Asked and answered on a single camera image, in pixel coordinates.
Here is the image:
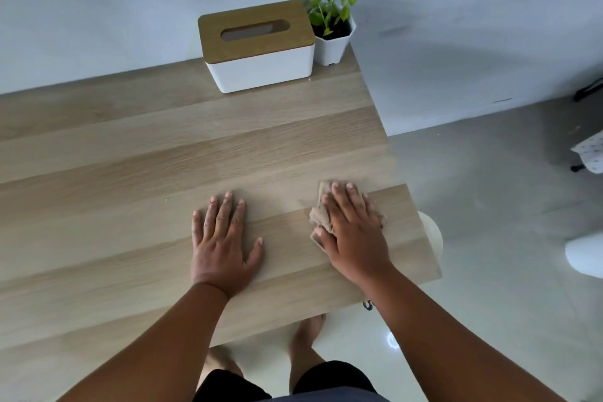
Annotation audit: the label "person's right leg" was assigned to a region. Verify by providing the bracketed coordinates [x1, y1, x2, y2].
[288, 313, 329, 393]

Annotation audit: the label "white rounded object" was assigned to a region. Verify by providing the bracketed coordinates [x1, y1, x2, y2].
[565, 233, 603, 280]

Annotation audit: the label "white dotted cloth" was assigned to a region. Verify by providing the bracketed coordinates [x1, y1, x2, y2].
[571, 129, 603, 168]

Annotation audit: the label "person's leg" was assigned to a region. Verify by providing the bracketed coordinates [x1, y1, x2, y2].
[204, 345, 247, 381]
[288, 313, 329, 393]

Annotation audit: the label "white tissue box wooden lid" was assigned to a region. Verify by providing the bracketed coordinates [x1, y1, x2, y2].
[197, 0, 317, 95]

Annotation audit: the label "white plant pot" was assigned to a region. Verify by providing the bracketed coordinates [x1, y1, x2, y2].
[311, 18, 357, 67]

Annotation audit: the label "beige cleaning cloth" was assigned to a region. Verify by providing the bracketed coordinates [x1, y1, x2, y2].
[308, 180, 388, 250]

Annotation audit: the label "black chair base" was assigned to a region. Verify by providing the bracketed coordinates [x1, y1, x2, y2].
[570, 77, 603, 174]

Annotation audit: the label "grey shirt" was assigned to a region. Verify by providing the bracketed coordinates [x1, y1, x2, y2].
[266, 387, 392, 402]

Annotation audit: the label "person's left hand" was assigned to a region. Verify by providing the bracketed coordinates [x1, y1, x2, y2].
[191, 192, 265, 300]

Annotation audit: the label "round white stool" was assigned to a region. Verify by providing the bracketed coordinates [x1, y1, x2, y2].
[416, 210, 444, 276]

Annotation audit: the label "person's right hand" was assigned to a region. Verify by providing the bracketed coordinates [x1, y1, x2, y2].
[313, 182, 395, 290]

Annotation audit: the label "person's right forearm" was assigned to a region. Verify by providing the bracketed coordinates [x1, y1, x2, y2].
[364, 265, 570, 402]

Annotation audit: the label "person's left forearm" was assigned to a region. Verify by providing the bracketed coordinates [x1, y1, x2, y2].
[56, 281, 231, 402]

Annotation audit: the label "black shorts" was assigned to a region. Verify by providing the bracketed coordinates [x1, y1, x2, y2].
[192, 360, 392, 402]

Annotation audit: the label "person's left leg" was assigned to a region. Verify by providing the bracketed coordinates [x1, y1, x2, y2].
[204, 345, 247, 381]

